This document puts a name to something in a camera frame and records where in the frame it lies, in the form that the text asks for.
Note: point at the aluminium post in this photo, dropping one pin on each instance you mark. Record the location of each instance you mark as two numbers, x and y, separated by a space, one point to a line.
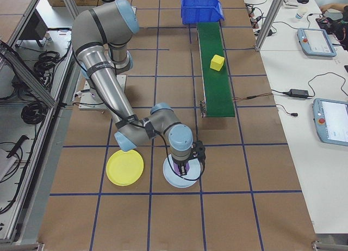
265 30

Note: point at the green conveyor belt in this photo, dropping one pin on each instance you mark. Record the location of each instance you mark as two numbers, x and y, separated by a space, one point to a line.
218 104

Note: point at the grey flat panel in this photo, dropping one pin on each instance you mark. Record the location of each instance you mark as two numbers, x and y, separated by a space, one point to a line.
4 166

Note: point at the yellow plate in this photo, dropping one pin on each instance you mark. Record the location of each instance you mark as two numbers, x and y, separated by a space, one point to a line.
125 169

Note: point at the black equipment pile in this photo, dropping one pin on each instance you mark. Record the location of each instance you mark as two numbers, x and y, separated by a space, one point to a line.
337 27

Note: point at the black power adapter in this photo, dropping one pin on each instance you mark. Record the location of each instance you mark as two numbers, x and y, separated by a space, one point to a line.
298 93

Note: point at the blue plastic storage bin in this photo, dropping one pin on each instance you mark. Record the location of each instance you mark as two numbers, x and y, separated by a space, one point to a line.
190 12

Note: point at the small white bottle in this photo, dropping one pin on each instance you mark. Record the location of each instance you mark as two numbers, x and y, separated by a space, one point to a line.
48 37

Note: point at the blue grey teach pendant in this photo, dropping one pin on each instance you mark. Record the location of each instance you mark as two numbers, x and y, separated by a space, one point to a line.
316 42
334 123

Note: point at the light blue plate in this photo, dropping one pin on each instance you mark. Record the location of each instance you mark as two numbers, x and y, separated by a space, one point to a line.
170 177

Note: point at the white side table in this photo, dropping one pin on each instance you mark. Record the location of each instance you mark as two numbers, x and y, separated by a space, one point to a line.
299 153

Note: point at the white paper cup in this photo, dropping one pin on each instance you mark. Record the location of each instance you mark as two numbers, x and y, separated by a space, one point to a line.
300 14

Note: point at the yellow block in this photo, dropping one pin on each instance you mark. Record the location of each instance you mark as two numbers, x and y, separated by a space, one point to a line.
217 63

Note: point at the aluminium V-shaped frame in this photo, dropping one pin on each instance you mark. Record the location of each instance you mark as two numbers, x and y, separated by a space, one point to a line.
32 80

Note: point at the person forearm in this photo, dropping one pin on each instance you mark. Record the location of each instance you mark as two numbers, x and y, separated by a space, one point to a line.
330 7

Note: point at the purple block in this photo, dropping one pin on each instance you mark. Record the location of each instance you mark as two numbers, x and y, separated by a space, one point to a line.
176 170

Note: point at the black monitor box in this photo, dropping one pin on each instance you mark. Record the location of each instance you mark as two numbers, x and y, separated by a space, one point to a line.
32 27

